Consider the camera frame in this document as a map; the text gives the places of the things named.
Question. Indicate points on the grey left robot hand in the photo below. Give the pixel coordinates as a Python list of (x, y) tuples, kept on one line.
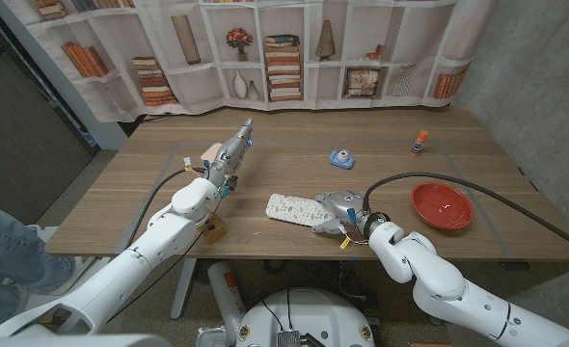
[(229, 156)]

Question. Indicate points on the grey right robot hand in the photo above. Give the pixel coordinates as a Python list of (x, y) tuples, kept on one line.
[(344, 207)]

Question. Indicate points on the white patterned pen bag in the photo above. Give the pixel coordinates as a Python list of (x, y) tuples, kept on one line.
[(291, 208)]

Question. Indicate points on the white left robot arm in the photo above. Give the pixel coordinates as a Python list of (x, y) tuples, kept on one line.
[(130, 265)]

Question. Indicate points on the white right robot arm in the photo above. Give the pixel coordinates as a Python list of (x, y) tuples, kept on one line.
[(439, 279)]

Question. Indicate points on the wooden brick with holes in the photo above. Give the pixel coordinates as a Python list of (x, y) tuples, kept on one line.
[(216, 231)]

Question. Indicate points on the red bowl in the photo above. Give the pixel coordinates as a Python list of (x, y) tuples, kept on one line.
[(441, 206)]

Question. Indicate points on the orange capped glue stick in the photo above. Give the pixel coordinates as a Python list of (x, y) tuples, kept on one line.
[(420, 142)]

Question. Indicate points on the beige block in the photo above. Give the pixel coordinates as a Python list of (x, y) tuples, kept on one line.
[(211, 152)]

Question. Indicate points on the printed bookshelf backdrop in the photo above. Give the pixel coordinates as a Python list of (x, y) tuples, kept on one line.
[(193, 82)]

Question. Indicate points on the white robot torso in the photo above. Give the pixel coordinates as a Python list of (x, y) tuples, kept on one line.
[(308, 313)]

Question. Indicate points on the white cylinder with orange label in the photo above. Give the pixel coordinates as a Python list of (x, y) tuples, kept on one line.
[(226, 294)]

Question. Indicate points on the grey finned module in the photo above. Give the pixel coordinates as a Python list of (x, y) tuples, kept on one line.
[(288, 339)]

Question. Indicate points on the silver foil tray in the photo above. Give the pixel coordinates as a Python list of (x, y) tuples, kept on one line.
[(211, 337)]

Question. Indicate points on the white stool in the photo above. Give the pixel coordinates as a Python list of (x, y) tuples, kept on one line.
[(34, 230)]

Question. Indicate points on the person in blue jeans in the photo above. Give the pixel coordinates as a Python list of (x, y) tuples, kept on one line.
[(9, 255)]

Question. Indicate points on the blue toy camera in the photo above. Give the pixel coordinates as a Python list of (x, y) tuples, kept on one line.
[(341, 159)]

